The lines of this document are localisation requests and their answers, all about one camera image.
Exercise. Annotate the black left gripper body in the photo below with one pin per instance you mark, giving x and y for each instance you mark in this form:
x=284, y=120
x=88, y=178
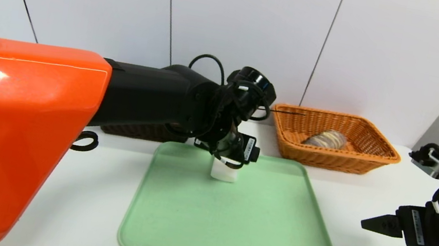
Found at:
x=248, y=147

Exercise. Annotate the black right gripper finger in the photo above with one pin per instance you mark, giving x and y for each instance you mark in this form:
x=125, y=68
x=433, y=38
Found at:
x=384, y=225

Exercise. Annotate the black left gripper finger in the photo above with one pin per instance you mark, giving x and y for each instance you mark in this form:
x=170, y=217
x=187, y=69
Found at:
x=255, y=154
x=215, y=156

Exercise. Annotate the white soap bar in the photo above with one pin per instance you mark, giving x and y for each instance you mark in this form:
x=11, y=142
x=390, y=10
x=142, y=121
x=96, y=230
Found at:
x=223, y=174

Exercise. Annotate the striped brown bread roll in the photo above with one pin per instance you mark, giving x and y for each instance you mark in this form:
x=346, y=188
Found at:
x=325, y=139

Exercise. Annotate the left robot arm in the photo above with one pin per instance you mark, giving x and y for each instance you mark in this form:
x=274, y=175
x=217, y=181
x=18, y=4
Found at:
x=24, y=131

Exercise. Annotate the orange wicker basket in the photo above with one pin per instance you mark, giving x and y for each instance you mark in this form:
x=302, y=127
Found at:
x=350, y=161

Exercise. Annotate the dark brown wicker basket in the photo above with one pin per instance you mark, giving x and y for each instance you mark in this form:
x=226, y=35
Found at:
x=143, y=131

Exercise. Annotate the light green plastic tray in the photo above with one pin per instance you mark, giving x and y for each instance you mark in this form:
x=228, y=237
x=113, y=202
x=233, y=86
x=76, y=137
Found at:
x=230, y=221

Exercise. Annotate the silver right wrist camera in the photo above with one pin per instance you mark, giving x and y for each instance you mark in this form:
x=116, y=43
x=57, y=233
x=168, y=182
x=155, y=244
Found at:
x=431, y=162

